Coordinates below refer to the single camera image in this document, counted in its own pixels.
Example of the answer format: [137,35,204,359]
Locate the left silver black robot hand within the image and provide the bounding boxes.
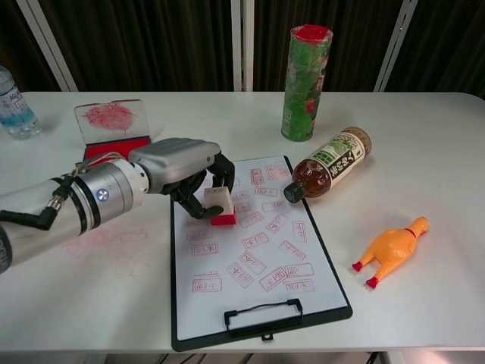
[128,137,236,220]

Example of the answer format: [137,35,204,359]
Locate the white red rubber stamp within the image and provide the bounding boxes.
[203,186,238,227]

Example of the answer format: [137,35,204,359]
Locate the red ink pad open lid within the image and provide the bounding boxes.
[74,98,152,166]

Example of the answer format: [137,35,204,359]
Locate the dark pleated curtain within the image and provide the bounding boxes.
[0,0,485,93]

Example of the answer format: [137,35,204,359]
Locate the green tube can red lid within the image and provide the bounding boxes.
[280,24,335,142]

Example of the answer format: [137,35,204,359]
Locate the brown tea bottle green label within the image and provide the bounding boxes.
[283,126,373,206]

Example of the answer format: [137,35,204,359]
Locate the clear water bottle blue label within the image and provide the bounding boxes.
[0,65,42,140]

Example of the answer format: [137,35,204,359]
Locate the black clipboard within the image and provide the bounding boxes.
[169,154,354,352]

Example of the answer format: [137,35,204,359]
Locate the orange rubber chicken toy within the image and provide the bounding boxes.
[351,216,430,290]

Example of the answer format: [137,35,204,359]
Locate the white partition post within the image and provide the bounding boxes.
[16,0,80,93]
[230,0,255,93]
[373,0,419,93]

